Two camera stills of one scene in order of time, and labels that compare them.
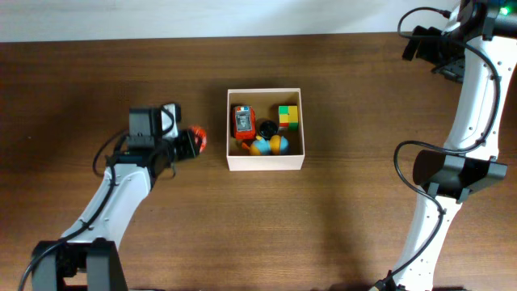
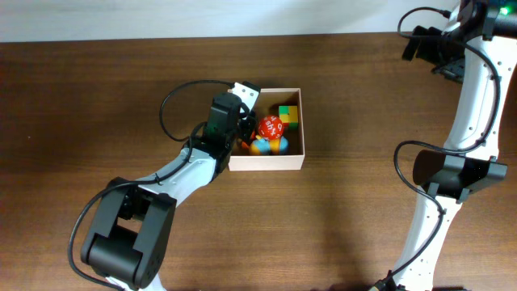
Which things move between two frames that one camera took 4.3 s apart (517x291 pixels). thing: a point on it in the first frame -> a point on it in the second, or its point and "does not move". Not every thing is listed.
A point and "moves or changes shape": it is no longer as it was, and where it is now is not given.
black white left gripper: [187, 137] -> [250, 124]
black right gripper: [427, 36] does not move
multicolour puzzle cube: [288, 117] does not move
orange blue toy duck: [276, 145] does not move
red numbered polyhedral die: [200, 137] moves or changes shape
